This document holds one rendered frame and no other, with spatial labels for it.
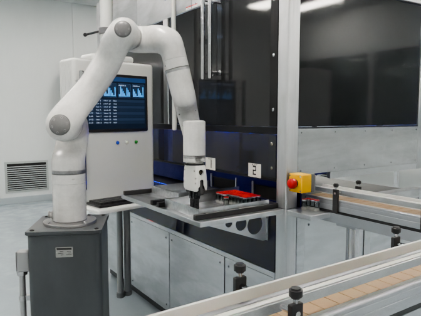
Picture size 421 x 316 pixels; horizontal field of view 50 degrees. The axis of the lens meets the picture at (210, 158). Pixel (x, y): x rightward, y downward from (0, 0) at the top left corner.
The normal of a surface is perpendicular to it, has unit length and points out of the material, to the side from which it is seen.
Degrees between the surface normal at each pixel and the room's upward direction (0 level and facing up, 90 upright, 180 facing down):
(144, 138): 90
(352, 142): 90
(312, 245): 90
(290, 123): 90
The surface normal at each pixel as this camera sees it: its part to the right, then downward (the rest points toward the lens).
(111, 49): -0.28, 0.62
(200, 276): -0.83, 0.05
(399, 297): 0.57, 0.07
